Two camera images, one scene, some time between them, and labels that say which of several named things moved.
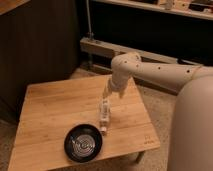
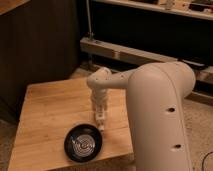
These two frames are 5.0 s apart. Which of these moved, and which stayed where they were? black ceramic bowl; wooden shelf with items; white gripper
Moved: white gripper
Stayed: wooden shelf with items; black ceramic bowl
